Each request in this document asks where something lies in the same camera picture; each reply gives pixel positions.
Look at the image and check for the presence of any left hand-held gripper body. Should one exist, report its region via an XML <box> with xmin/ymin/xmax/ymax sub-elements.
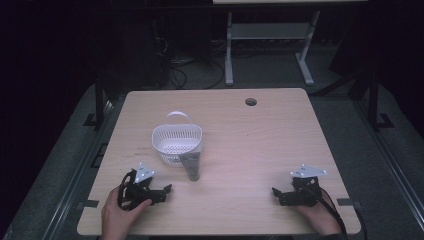
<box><xmin>117</xmin><ymin>162</ymin><xmax>168</xmax><ymax>212</ymax></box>

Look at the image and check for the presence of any black metal stand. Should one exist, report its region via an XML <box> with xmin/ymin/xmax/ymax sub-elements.
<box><xmin>348</xmin><ymin>66</ymin><xmax>395</xmax><ymax>132</ymax></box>
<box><xmin>83</xmin><ymin>74</ymin><xmax>116</xmax><ymax>131</ymax></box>

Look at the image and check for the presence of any white metal stand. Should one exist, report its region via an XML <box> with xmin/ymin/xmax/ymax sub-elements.
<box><xmin>224</xmin><ymin>10</ymin><xmax>321</xmax><ymax>87</ymax></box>

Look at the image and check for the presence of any white plastic basket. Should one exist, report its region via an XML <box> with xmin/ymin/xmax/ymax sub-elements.
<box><xmin>151</xmin><ymin>110</ymin><xmax>203</xmax><ymax>168</ymax></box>

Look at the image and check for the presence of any grey tube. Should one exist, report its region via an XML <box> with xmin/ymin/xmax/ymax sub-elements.
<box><xmin>178</xmin><ymin>151</ymin><xmax>202</xmax><ymax>182</ymax></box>

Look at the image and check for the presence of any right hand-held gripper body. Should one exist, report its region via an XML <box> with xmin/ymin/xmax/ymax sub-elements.
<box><xmin>279</xmin><ymin>163</ymin><xmax>328</xmax><ymax>208</ymax></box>

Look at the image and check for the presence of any person's left hand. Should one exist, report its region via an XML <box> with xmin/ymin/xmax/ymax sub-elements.
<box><xmin>100</xmin><ymin>186</ymin><xmax>153</xmax><ymax>240</ymax></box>

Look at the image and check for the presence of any person's right hand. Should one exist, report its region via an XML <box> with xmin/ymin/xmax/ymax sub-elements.
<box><xmin>293</xmin><ymin>189</ymin><xmax>344</xmax><ymax>237</ymax></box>

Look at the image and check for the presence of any bundle of black floor cables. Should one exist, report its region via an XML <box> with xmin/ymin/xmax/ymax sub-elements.
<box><xmin>151</xmin><ymin>18</ymin><xmax>231</xmax><ymax>90</ymax></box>

